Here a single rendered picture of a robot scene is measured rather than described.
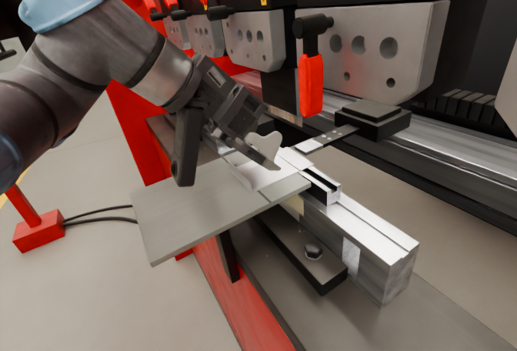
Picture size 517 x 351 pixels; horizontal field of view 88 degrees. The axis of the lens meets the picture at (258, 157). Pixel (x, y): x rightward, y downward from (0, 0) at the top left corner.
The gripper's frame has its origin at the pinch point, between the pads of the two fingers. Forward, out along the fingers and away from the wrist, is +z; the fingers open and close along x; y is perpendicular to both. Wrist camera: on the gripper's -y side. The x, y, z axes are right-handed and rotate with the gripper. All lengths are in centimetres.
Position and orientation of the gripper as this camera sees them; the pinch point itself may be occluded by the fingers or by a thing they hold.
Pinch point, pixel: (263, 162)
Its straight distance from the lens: 47.6
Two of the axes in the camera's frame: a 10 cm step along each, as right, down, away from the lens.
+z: 6.3, 4.3, 6.4
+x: -5.2, -3.9, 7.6
